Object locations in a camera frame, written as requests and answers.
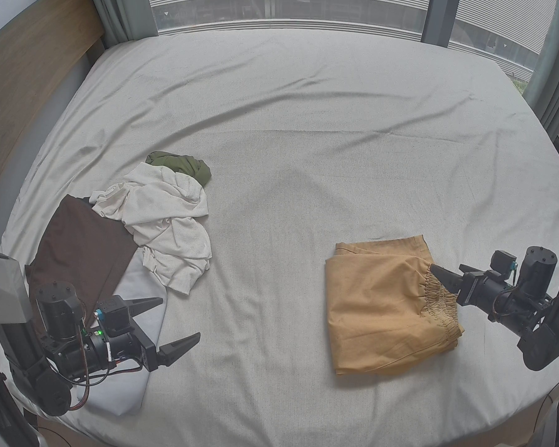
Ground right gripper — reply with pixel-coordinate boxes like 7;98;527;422
456;272;514;316

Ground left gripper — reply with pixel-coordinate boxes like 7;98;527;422
85;296;201;374

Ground tan shorts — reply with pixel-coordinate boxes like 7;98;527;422
325;236;466;377

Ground bed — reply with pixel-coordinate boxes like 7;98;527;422
0;0;559;447

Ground pale blue garment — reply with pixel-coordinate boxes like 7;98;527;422
72;250;168;415

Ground white garment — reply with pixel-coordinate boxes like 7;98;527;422
89;162;213;295

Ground brown garment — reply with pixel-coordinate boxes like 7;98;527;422
25;195;138;329

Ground green garment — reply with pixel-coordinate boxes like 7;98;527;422
145;151;211;187

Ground blue-green curtain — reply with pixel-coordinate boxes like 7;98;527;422
83;0;159;47
522;0;559;131

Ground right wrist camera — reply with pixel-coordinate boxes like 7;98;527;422
460;250;519;279

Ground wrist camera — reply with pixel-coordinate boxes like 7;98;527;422
95;295;134;340
460;250;519;279

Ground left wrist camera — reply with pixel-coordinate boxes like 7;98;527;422
95;295;134;340

